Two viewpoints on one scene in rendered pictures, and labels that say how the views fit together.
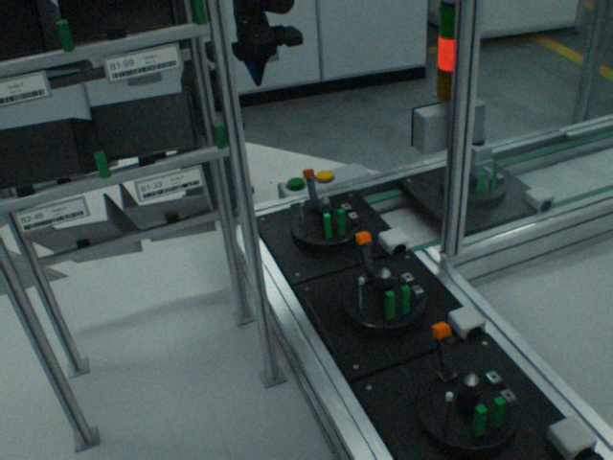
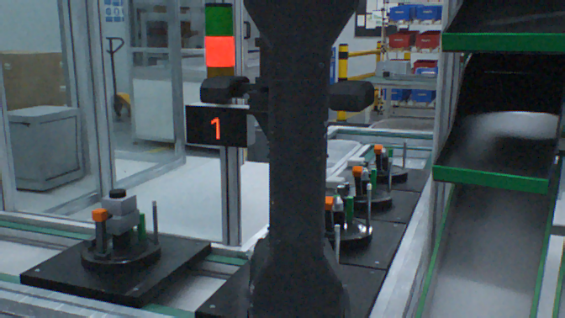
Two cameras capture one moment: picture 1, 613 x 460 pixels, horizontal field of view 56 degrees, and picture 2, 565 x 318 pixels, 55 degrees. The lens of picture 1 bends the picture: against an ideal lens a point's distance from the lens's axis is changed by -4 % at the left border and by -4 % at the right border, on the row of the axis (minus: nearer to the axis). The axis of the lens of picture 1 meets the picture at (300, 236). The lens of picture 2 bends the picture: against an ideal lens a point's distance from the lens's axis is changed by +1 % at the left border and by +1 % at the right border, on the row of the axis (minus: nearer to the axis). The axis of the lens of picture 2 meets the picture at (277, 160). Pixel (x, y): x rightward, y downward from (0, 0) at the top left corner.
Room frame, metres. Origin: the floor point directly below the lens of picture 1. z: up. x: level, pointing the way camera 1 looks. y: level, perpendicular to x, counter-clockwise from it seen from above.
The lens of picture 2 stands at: (1.61, 0.43, 1.38)
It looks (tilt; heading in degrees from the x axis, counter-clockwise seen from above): 14 degrees down; 219
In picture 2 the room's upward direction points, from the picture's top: straight up
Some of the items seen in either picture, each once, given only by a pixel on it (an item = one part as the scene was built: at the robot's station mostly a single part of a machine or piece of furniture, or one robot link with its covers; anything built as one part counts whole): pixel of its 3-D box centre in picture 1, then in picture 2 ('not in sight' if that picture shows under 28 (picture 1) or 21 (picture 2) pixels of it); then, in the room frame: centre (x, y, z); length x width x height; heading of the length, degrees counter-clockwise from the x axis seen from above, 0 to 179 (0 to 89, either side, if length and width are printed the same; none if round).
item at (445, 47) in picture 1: (453, 51); (219, 50); (0.91, -0.27, 1.33); 0.05 x 0.05 x 0.05
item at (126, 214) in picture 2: not in sight; (122, 208); (1.06, -0.38, 1.06); 0.08 x 0.04 x 0.07; 18
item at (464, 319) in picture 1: (384, 287); (337, 215); (0.74, -0.13, 1.01); 0.24 x 0.24 x 0.13; 18
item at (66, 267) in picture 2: (471, 194); (122, 261); (1.07, -0.38, 0.96); 0.24 x 0.24 x 0.02; 18
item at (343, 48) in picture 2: not in sight; (379, 76); (-6.55, -4.02, 0.58); 3.40 x 0.20 x 1.15; 10
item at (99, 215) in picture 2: not in sight; (103, 230); (1.11, -0.36, 1.04); 0.04 x 0.02 x 0.08; 18
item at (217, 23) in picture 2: (455, 19); (219, 22); (0.91, -0.27, 1.38); 0.05 x 0.05 x 0.05
